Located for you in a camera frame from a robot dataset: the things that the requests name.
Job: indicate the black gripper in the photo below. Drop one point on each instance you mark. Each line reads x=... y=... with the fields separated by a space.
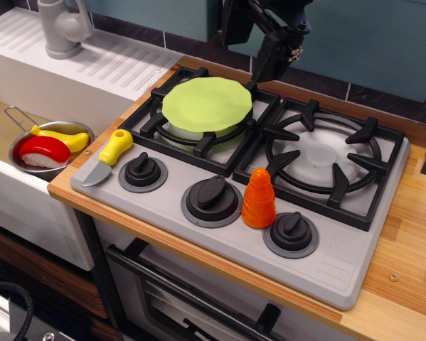
x=284 y=24

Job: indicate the orange toy carrot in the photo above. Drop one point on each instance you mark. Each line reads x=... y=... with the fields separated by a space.
x=259 y=209

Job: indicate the light green plastic plate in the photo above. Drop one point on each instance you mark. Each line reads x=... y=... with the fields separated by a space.
x=207 y=104

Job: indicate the black left burner grate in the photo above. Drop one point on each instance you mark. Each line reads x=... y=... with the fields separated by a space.
x=214 y=151

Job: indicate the black burner grate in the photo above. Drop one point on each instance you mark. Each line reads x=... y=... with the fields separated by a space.
x=214 y=151
x=337 y=170

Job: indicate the black right burner grate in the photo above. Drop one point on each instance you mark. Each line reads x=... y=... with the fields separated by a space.
x=337 y=170

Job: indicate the grey toy stove top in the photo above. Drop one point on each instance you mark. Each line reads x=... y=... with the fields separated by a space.
x=333 y=273

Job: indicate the black middle stove knob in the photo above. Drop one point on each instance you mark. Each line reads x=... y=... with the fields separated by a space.
x=212 y=203

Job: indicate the black stove knob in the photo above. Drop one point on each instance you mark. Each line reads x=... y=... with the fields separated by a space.
x=143 y=174
x=212 y=203
x=291 y=236

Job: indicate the black left stove knob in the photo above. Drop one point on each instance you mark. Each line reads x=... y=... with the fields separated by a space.
x=143 y=174

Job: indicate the grey toy faucet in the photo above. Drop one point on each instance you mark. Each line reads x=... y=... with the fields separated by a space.
x=64 y=31

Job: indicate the black right stove knob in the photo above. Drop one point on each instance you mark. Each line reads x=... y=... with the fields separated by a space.
x=291 y=236

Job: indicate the yellow toy banana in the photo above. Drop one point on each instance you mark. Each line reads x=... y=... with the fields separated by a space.
x=75 y=142

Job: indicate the white toy sink unit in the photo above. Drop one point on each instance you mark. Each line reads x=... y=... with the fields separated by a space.
x=94 y=88

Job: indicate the red and white toy sushi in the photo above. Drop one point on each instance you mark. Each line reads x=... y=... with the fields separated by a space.
x=45 y=152

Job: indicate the small metal pot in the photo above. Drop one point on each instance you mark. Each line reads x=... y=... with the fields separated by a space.
x=56 y=170

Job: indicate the toy oven door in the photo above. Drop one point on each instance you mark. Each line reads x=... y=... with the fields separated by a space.
x=174 y=299

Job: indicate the yellow handled toy knife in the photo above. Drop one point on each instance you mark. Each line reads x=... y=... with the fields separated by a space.
x=120 y=141

